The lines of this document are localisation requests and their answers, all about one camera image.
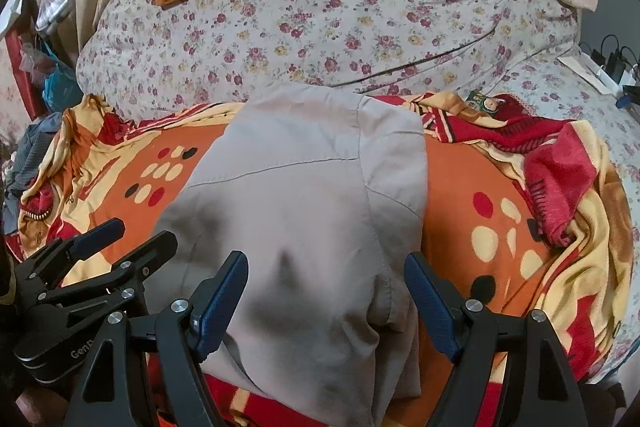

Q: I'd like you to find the white power strip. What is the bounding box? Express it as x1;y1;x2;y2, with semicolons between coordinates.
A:
557;49;640;96

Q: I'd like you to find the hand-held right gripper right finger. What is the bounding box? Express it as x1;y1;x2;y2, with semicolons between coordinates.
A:
404;252;586;427

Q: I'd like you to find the small green packet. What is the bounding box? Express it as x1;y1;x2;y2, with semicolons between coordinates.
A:
465;91;503;114

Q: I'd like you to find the blue plastic bag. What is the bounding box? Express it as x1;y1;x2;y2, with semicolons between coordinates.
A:
42;42;83;112

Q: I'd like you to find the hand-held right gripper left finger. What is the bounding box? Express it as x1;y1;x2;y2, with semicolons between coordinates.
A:
67;251;249;427

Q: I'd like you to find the red wooden frame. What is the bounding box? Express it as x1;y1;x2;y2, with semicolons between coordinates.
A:
5;27;46;120

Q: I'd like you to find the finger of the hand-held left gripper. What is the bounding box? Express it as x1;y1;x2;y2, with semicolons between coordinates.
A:
40;231;179;323
12;218;126;293

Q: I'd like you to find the orange red printed blanket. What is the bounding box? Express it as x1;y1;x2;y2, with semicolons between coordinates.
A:
17;91;638;427

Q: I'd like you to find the white plastic bag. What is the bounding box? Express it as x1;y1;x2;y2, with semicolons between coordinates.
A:
35;0;76;35

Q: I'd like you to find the beige jacket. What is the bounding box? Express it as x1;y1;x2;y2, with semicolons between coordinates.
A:
145;83;431;427

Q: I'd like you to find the floral quilt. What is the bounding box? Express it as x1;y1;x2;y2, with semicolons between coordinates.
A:
75;0;583;120

